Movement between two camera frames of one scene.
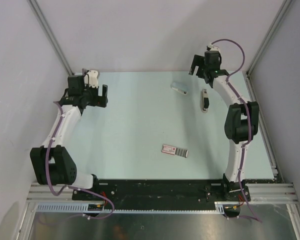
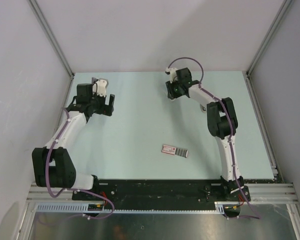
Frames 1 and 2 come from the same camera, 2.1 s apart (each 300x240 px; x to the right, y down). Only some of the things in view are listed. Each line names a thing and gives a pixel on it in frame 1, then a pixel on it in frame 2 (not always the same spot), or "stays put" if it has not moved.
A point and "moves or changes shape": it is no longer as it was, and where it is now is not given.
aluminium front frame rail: [259, 192] stays put
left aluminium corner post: [34, 4] stays put
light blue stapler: [181, 88] moves or changes shape
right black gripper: [197, 61] → [171, 94]
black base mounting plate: [160, 190] stays put
